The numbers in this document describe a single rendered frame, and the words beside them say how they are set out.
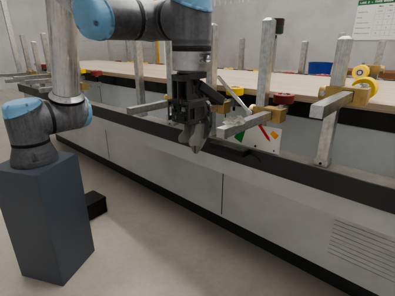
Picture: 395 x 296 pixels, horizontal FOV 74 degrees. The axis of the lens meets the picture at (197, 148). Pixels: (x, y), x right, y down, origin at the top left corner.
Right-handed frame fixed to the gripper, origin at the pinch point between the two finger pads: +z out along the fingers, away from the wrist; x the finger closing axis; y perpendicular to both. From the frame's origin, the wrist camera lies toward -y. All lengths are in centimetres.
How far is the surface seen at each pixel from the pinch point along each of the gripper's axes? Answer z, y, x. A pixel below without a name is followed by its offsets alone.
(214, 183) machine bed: 52, -63, -40
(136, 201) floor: 83, -49, -100
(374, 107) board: -6, -58, 31
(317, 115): -10.9, -12.1, 25.6
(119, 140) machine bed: 48, -65, -140
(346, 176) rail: 13.0, -37.1, 30.7
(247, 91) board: -6, -59, -19
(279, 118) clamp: -1.3, -39.1, 5.7
